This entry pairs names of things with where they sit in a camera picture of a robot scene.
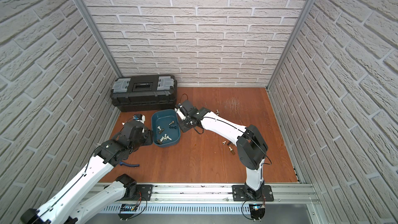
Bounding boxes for white chess piece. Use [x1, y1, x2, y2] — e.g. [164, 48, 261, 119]
[163, 134, 172, 141]

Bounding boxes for right controller board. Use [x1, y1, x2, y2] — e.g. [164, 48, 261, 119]
[249, 204, 265, 221]

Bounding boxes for white gold piece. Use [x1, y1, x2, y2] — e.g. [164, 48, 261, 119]
[157, 137, 164, 144]

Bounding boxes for teal plastic storage bin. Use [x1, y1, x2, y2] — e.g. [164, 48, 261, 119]
[151, 109, 181, 148]

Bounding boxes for left controller board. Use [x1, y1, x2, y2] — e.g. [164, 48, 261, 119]
[118, 204, 141, 220]

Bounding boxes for blue handled pliers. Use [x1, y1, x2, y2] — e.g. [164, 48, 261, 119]
[119, 161, 140, 168]

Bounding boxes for controller board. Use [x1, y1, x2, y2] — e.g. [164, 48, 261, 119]
[118, 204, 141, 220]
[249, 204, 265, 221]

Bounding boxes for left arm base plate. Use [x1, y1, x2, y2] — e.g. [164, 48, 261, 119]
[120, 184, 153, 201]

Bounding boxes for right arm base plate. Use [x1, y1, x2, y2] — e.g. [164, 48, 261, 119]
[232, 184, 274, 202]

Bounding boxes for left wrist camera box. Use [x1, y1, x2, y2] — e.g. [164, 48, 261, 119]
[132, 114, 146, 123]

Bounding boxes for black plastic toolbox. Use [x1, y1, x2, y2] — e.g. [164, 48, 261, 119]
[110, 74, 177, 112]

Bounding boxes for aluminium frame rail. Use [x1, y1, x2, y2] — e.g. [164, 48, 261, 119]
[62, 182, 321, 205]

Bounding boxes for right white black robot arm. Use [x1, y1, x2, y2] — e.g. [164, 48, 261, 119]
[175, 106, 268, 200]

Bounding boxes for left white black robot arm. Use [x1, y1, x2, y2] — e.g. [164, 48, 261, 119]
[20, 114, 152, 224]

